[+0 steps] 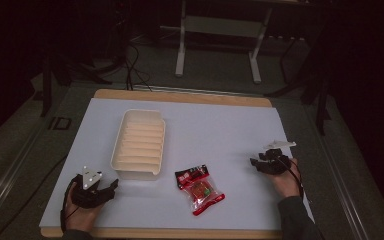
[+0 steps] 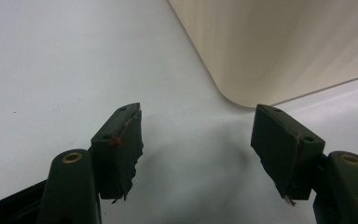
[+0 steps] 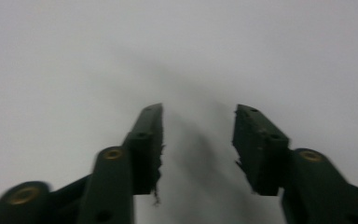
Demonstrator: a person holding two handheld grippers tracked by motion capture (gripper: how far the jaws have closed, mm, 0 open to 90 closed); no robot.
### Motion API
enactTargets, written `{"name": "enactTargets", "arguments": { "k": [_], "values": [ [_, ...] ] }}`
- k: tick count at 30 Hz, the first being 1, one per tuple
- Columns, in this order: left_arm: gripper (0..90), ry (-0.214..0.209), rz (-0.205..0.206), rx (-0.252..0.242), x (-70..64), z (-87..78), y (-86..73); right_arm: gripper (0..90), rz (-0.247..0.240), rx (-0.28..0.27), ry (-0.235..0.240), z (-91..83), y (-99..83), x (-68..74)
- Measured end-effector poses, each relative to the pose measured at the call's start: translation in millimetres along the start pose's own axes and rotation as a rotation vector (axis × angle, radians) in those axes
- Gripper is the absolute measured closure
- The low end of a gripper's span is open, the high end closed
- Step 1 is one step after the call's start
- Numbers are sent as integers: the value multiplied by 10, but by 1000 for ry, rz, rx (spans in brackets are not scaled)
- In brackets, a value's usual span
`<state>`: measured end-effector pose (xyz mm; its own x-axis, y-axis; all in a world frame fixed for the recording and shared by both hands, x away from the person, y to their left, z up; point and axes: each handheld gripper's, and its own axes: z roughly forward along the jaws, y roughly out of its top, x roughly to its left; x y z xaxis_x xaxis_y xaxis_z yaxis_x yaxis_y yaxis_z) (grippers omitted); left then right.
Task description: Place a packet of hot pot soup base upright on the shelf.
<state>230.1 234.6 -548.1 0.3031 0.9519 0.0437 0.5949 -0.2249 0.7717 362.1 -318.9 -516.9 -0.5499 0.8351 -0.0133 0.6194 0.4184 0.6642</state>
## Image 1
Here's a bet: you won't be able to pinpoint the white table mat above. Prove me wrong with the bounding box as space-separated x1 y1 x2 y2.
39 97 315 232

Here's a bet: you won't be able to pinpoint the black floor bracket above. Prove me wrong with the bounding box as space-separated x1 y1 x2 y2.
47 116 73 131

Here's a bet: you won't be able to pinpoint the person's left hand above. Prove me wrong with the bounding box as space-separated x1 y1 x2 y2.
62 179 105 233

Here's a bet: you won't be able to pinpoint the black stand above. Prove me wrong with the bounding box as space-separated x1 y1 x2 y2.
39 46 114 118
265 29 333 137

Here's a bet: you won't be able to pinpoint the black floor cable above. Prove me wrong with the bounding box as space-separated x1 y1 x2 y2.
0 155 68 240

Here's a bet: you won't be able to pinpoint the red snack packet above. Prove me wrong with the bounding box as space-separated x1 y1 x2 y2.
174 163 226 217

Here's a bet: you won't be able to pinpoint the metal floor rail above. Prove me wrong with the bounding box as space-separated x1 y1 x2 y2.
308 106 371 240
0 116 53 228

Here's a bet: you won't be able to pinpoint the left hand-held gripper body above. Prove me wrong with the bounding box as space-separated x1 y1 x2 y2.
70 165 112 210

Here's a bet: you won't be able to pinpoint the white metal stand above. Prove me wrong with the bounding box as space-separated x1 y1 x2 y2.
174 0 275 85

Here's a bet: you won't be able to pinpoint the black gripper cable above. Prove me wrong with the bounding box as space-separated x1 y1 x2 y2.
277 155 306 202
59 175 81 234

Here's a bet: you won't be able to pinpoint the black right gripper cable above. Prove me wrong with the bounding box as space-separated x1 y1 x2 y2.
277 155 306 202

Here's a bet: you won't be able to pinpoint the person's right hand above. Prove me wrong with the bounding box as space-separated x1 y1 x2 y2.
268 157 303 200

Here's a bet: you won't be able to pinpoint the white ribbed plastic tray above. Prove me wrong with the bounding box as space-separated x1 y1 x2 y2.
110 108 167 181

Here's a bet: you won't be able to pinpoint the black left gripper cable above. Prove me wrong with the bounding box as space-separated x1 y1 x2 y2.
59 175 81 234

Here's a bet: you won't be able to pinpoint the black floor cables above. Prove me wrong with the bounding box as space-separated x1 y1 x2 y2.
123 42 154 93

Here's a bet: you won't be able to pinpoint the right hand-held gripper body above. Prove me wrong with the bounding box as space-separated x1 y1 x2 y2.
259 140 297 176

